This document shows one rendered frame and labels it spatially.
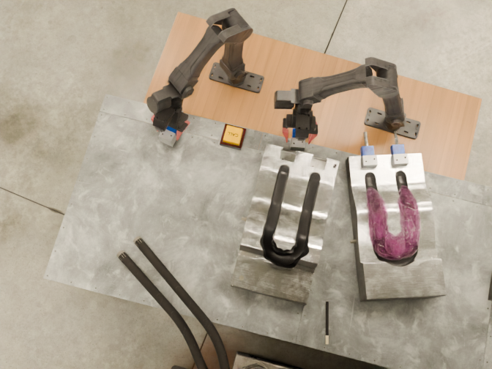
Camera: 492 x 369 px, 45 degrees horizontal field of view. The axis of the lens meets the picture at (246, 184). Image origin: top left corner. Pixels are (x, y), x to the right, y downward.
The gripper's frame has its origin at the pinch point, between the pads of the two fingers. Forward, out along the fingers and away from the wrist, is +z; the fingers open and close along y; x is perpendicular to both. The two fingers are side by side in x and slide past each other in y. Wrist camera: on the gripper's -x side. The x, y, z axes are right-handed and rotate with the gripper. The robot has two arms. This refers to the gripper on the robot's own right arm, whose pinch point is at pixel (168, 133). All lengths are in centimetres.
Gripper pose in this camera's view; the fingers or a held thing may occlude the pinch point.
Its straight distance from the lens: 212.0
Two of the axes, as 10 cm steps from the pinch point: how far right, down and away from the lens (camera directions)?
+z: -2.3, 6.6, 7.2
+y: 9.0, 4.2, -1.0
